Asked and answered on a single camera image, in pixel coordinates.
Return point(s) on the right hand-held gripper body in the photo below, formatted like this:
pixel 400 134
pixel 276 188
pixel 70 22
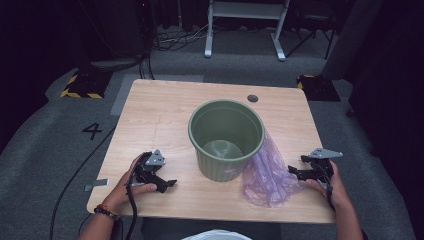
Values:
pixel 322 168

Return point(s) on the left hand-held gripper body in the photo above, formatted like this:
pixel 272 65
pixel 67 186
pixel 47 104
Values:
pixel 155 160

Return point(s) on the purple plastic bag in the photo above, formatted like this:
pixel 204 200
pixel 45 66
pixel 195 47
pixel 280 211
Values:
pixel 266 180

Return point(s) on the green plastic bin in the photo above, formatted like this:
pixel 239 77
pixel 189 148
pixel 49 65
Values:
pixel 216 126

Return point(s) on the person's right hand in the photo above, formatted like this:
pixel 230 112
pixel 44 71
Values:
pixel 338 193

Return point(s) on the person's left hand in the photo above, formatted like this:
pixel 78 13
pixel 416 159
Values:
pixel 120 196

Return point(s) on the person's dark trousers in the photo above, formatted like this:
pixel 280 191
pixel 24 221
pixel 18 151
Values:
pixel 160 230

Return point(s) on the person's white shirt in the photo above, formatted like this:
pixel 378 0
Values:
pixel 216 235

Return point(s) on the black stand legs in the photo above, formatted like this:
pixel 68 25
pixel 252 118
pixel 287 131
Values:
pixel 330 36

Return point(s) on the grey pillar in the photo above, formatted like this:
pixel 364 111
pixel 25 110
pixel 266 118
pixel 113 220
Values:
pixel 350 40

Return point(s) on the black yellow striped base plate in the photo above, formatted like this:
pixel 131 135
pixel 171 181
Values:
pixel 88 83
pixel 320 89

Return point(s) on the white metal table frame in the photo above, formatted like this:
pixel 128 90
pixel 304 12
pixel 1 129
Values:
pixel 245 10

